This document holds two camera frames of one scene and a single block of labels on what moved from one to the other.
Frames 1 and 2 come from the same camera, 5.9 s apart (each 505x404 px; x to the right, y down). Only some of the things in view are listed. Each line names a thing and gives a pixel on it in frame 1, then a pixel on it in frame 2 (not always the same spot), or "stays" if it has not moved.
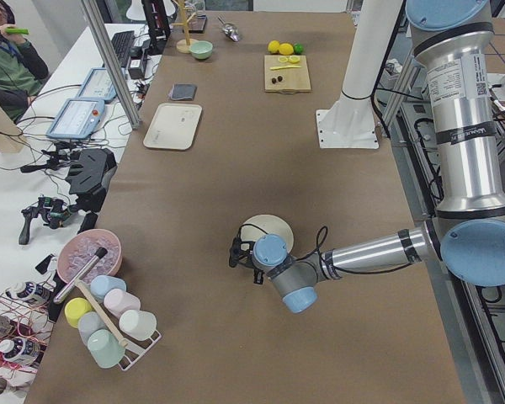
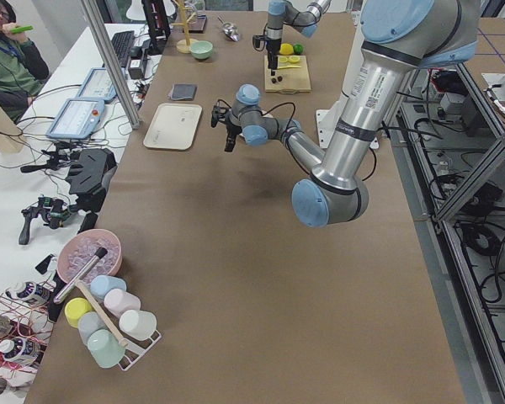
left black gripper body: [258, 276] → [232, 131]
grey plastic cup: [88, 323] stays
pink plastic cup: [117, 300] stays
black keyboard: [123, 42] stays
